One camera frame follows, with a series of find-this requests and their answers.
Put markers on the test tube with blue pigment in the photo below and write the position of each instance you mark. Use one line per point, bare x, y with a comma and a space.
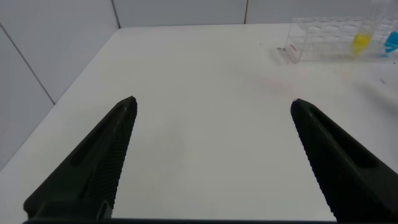
393, 43

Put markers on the clear acrylic test tube rack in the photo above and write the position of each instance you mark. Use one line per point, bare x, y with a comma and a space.
326, 40

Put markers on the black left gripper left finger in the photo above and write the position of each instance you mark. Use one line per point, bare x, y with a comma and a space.
93, 165

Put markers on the test tube with yellow pigment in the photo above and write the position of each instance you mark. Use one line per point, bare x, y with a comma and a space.
360, 42

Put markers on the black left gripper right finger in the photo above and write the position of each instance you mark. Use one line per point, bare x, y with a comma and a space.
345, 168

